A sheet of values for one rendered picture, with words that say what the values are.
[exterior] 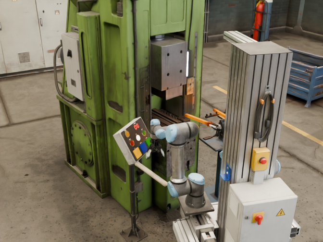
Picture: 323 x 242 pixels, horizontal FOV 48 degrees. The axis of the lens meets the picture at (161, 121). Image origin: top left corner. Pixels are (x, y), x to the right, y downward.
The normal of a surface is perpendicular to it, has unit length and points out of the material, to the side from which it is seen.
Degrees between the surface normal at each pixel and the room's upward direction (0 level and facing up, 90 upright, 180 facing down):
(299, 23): 90
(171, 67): 90
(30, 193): 0
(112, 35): 89
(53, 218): 0
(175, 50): 90
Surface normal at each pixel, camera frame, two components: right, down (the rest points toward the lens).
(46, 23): 0.47, 0.38
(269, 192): 0.00, -0.90
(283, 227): 0.18, 0.41
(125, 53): -0.78, 0.26
